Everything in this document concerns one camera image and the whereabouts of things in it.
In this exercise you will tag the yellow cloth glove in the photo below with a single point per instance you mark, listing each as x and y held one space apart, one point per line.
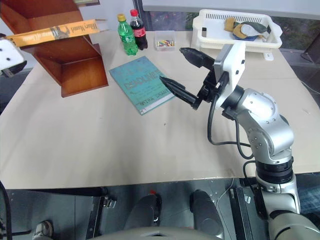
231 25

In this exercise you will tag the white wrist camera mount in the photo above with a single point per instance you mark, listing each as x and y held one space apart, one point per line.
8 53
235 67

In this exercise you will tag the olive grey robot torso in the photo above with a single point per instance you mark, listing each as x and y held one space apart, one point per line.
160 233

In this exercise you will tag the green plastic soda bottle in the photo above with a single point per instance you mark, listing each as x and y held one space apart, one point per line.
127 37

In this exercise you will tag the teal book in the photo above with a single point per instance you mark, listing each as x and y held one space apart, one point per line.
140 85

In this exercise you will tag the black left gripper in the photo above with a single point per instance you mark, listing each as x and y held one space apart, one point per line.
15 68

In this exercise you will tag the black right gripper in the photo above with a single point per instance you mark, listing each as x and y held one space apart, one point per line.
210 87

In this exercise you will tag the cola bottle with red cap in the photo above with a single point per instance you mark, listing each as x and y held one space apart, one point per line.
139 32

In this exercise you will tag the grey shoe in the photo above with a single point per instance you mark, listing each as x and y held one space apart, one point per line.
43 230

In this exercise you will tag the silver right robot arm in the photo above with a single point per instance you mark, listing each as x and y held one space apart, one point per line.
265 120

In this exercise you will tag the white plastic basket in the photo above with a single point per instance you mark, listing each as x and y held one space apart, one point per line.
212 30

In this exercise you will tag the orange book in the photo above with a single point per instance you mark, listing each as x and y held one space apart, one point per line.
50 33

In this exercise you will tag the grey white cloth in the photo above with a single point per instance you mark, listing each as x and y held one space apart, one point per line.
252 30

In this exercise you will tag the small white tag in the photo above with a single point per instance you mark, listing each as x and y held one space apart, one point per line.
269 56

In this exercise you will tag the wooden bookshelf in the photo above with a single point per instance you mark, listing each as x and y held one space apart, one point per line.
75 67

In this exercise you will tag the clear box of coloured pieces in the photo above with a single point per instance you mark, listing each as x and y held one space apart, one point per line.
165 41

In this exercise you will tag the dark rounded shape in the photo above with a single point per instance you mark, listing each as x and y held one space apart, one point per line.
205 212
147 210

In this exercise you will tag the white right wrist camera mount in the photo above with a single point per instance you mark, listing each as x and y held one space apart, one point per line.
235 67

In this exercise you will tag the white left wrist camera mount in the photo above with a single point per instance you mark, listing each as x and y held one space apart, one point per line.
8 53

